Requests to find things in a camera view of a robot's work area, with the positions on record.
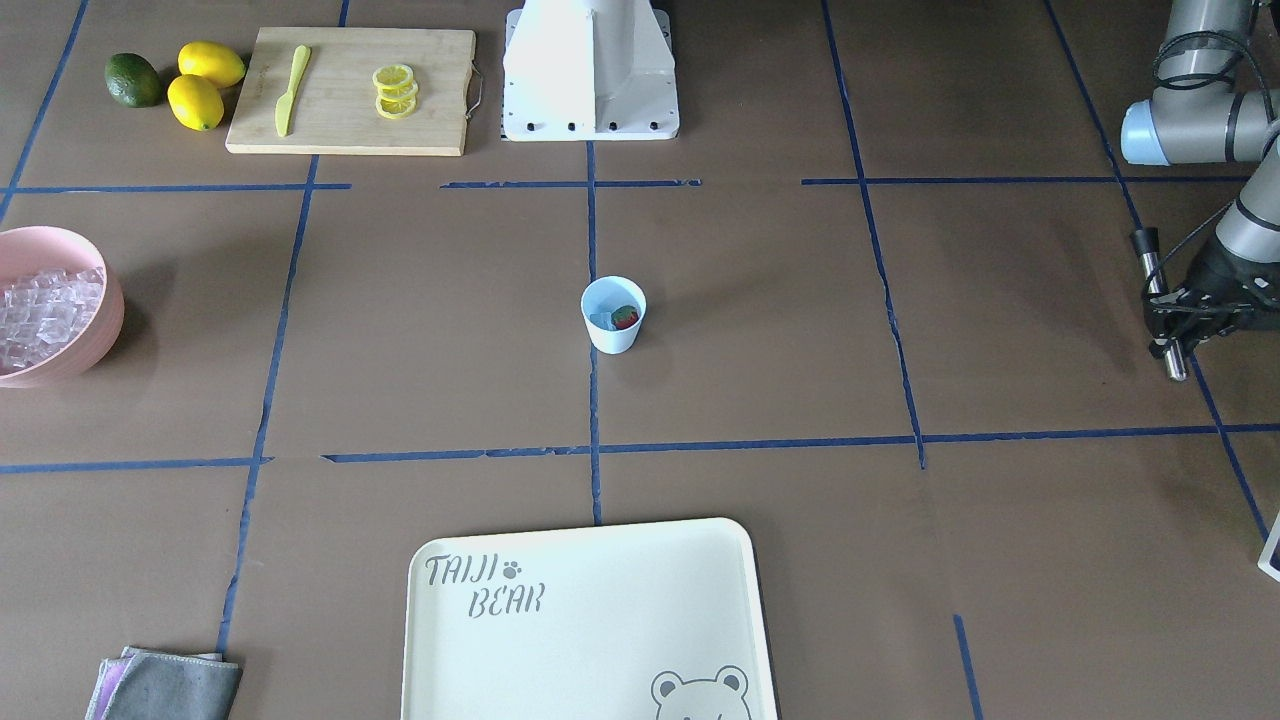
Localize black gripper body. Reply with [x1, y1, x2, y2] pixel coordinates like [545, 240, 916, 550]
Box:
[1185, 240, 1279, 331]

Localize steel muddler black tip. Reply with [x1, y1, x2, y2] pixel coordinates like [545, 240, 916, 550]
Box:
[1129, 227, 1188, 382]

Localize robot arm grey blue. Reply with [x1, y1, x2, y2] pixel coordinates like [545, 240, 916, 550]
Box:
[1121, 1, 1279, 361]

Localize light blue plastic cup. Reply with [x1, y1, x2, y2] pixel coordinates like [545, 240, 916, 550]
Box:
[579, 275, 646, 355]

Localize pink bowl with ice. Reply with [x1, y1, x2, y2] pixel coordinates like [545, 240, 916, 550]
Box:
[1, 225, 125, 389]

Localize cream bear tray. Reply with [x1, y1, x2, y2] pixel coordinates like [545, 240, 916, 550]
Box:
[399, 518, 780, 719]

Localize lemon slices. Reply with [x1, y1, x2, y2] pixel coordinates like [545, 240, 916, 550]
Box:
[372, 64, 419, 120]

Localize wooden cutting board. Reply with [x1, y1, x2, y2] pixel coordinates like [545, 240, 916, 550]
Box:
[225, 26, 477, 158]

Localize yellow knife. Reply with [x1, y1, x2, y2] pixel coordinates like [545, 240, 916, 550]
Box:
[274, 45, 312, 138]

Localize green lime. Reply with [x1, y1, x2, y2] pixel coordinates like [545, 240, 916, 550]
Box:
[104, 53, 164, 109]

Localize dark grey folded cloth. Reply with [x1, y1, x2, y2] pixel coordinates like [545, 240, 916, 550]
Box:
[84, 646, 243, 719]

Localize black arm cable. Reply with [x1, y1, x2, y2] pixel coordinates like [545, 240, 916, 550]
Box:
[1140, 29, 1276, 301]

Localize white camera post with base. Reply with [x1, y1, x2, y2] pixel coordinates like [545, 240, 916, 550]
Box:
[500, 1, 681, 142]

